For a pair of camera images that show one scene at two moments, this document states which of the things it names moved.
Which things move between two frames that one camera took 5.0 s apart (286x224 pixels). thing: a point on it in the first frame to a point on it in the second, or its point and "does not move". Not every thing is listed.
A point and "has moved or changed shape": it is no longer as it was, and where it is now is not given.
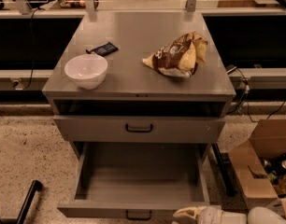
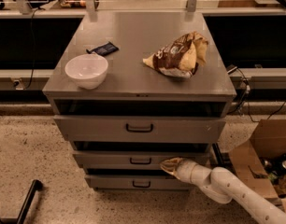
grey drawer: [137, 180] has moved or changed shape
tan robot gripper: [210, 217] to [184, 169]
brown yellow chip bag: [179, 58] does not move
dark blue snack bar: [103, 49] does not move
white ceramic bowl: [87, 71] does not move
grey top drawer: [92, 128] does not move
